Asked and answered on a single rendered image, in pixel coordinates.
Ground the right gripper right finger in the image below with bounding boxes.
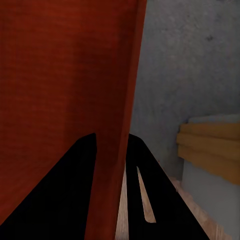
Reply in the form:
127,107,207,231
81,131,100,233
125,134,210,240

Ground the storage box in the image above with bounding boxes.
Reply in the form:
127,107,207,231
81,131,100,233
0,0,147,240

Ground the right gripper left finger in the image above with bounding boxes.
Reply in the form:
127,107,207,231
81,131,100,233
0,133,97,240

